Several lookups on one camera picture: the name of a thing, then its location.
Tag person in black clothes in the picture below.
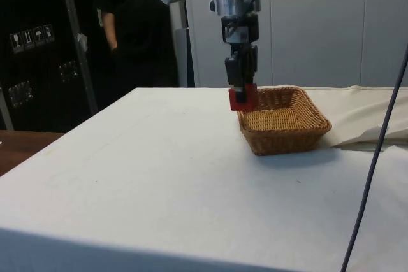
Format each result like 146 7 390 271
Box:
94 0 179 112

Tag brown wicker basket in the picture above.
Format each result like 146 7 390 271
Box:
236 86 333 157

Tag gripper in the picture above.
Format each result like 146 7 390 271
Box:
221 12 259 103

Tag red cube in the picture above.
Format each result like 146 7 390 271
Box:
228 83 258 112

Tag black cabinet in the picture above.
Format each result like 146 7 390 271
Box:
0 0 98 132

